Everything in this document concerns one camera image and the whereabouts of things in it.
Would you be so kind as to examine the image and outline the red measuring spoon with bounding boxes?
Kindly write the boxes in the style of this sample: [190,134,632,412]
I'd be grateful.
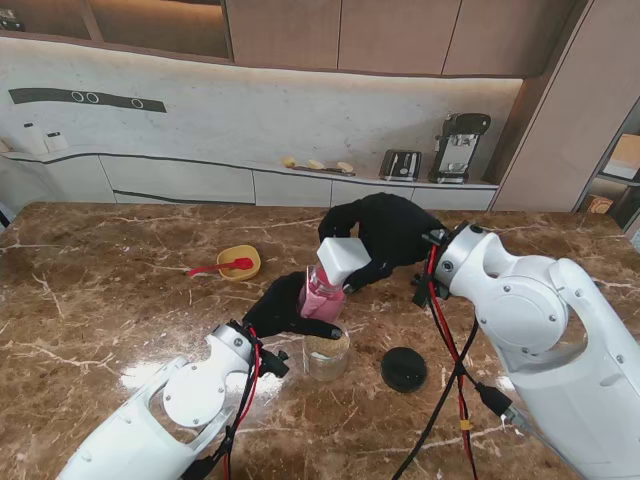
[187,257,254,278]

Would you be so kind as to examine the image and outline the wooden wall cabinets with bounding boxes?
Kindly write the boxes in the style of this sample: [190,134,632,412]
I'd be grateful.
[0,0,596,79]

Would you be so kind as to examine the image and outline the pink container with white lid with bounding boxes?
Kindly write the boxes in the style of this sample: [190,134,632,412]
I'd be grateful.
[298,264,347,322]

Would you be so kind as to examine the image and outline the black wall panel with rings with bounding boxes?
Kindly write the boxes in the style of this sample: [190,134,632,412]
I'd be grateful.
[8,88,167,114]

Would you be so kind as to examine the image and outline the pale flat board on shelf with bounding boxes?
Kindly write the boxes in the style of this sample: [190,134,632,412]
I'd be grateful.
[602,133,640,181]

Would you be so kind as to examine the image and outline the red black arm cables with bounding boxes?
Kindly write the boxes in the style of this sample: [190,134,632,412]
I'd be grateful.
[187,327,265,480]
[389,244,531,480]

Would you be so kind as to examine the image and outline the black espresso machine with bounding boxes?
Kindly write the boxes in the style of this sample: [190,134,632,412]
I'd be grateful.
[428,112,492,185]

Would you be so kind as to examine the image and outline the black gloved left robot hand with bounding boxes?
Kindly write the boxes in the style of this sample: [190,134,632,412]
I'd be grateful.
[242,272,344,339]

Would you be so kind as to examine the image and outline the white counter cabinet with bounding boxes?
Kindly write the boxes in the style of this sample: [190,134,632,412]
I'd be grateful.
[0,144,501,211]

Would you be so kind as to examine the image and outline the white square container lid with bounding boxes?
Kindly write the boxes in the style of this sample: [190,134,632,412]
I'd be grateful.
[317,237,372,286]

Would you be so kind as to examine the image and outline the black toaster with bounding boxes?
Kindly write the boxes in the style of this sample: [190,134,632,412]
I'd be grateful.
[378,148,423,182]

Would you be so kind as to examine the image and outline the orange printed box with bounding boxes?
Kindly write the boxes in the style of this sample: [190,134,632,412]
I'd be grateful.
[584,193,614,216]

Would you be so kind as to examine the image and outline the dark wooden serving board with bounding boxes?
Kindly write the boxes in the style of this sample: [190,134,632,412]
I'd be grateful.
[292,164,357,178]

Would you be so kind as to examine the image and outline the black round jar lid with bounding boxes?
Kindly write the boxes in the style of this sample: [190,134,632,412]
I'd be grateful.
[380,347,429,394]

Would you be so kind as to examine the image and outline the red black left arm cables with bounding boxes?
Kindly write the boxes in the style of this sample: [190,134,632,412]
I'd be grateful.
[187,327,265,480]

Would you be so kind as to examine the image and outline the yellow plastic bowl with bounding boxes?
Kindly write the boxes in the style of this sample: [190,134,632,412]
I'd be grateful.
[216,244,262,281]

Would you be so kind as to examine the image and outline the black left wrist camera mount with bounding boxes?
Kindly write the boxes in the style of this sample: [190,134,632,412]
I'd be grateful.
[259,349,290,379]

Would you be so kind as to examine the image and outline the tall white bottle black cap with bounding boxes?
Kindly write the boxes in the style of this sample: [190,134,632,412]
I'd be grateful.
[20,122,47,155]

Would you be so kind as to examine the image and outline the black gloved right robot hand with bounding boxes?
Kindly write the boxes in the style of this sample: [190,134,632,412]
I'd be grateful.
[318,192,446,294]

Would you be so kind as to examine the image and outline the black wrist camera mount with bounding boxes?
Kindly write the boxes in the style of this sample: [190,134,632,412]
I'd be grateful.
[412,272,451,307]
[259,349,290,379]

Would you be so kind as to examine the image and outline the red black right arm cables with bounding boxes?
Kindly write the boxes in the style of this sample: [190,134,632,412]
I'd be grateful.
[389,244,531,480]

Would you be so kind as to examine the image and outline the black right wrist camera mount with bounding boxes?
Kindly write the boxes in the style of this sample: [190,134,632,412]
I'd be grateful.
[412,272,451,307]

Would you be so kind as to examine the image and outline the clear glass grain jar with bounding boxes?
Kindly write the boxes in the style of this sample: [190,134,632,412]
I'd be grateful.
[302,329,350,382]

